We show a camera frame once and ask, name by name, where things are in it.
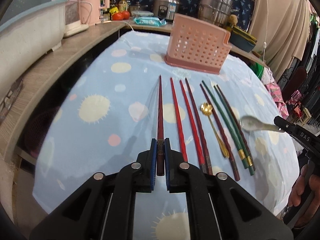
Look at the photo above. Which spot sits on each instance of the blue wet wipes pack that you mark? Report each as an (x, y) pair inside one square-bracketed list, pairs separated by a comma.
[(150, 21)]

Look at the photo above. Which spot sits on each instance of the green chopstick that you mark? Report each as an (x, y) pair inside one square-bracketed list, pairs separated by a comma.
[(231, 130), (232, 122)]

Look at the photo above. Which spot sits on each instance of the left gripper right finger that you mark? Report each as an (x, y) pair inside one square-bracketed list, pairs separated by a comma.
[(218, 207)]

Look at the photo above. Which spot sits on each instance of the stainless steel rice cooker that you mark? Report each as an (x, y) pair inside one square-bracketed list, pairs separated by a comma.
[(166, 9)]

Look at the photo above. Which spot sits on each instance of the red chopstick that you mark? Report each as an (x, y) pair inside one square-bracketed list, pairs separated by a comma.
[(178, 122), (198, 148)]

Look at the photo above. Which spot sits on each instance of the beige hanging curtain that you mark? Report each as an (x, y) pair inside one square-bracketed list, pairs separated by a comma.
[(281, 28)]

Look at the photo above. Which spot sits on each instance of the pink floral fabric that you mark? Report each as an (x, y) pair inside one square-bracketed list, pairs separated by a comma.
[(275, 92)]

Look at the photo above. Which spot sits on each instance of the gold flower teaspoon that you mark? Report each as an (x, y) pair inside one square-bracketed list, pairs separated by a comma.
[(207, 110)]

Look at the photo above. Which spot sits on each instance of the pink electric kettle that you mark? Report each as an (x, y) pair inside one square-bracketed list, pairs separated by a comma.
[(93, 5)]

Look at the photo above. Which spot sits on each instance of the red tomato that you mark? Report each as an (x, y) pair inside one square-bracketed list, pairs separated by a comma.
[(119, 16)]

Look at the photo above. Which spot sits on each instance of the pink perforated utensil basket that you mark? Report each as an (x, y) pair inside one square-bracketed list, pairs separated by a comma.
[(197, 45)]

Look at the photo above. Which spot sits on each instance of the blue and yellow stacked bowls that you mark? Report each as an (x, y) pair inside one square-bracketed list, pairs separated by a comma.
[(242, 39)]

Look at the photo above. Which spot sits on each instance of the green cloth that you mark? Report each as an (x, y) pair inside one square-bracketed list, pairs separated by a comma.
[(258, 69)]

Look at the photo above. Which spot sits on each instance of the blue planet-print tablecloth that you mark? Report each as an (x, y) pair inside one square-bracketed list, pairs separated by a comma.
[(110, 115)]

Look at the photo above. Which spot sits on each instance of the dark maroon chopstick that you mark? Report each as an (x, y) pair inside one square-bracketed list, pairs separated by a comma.
[(160, 133)]

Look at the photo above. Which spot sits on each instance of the white dish rack box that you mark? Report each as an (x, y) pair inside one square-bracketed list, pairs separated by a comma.
[(29, 29)]

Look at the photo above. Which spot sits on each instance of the purple-maroon chopstick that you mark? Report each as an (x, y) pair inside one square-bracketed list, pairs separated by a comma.
[(201, 132)]

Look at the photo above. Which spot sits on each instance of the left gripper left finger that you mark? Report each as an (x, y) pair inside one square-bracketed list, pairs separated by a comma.
[(103, 206)]

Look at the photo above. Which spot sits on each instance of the white ceramic soup spoon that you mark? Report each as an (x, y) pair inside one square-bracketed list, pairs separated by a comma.
[(250, 124)]

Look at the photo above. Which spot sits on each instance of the large stainless steel pot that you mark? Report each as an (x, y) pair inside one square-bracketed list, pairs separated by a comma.
[(215, 12)]

